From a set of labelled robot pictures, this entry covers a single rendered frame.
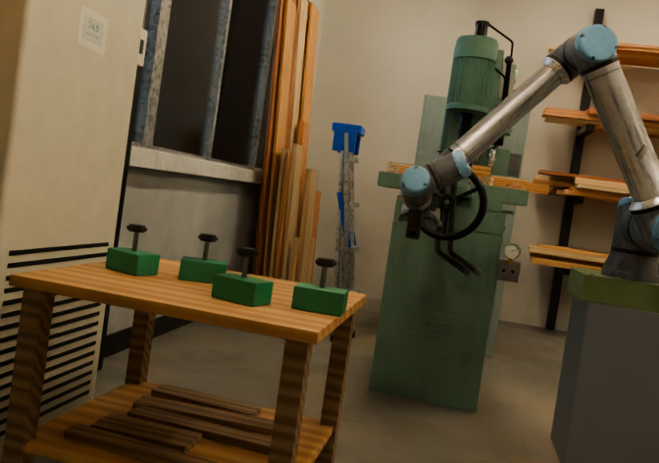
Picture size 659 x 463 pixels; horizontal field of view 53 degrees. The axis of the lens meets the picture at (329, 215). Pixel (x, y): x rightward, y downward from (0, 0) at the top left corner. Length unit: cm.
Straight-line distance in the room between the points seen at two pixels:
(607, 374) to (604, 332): 14
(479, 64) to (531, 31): 259
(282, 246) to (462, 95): 167
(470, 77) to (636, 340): 120
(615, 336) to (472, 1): 360
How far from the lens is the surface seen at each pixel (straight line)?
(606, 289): 232
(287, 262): 399
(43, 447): 155
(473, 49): 283
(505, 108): 223
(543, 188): 283
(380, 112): 528
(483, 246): 267
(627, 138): 219
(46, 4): 174
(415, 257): 269
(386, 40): 539
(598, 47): 217
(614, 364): 234
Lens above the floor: 78
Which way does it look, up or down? 2 degrees down
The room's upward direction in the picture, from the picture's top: 8 degrees clockwise
